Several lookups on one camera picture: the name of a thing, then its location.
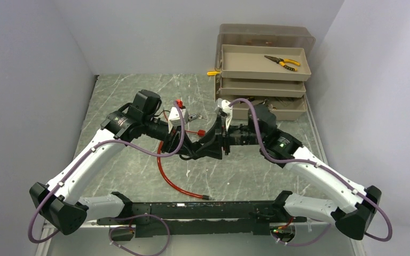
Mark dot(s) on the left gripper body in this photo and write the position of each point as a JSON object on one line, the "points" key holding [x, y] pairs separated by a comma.
{"points": [[171, 139]]}

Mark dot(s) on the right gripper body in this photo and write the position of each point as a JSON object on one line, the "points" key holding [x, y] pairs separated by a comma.
{"points": [[238, 135]]}

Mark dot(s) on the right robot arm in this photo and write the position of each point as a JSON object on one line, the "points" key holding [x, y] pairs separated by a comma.
{"points": [[350, 206]]}

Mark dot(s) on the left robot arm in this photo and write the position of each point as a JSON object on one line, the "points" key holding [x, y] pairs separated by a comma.
{"points": [[60, 200]]}

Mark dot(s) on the tools in bottom tray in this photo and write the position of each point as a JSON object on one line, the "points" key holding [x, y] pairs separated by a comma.
{"points": [[274, 103]]}

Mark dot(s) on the beige tiered toolbox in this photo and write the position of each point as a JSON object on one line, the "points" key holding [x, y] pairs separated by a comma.
{"points": [[245, 72]]}

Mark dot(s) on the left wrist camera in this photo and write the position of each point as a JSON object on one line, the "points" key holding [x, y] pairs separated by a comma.
{"points": [[174, 116]]}

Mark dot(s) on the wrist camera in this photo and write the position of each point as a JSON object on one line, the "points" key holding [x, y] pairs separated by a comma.
{"points": [[174, 116], [224, 109]]}

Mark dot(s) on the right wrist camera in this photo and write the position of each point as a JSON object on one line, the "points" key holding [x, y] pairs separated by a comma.
{"points": [[224, 109]]}

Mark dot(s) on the yellow handled screwdriver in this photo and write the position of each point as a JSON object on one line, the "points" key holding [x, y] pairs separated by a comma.
{"points": [[213, 73]]}

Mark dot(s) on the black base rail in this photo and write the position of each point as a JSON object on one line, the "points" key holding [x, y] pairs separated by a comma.
{"points": [[202, 218]]}

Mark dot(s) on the yellow handled pliers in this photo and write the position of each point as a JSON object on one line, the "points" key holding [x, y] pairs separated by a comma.
{"points": [[287, 64]]}

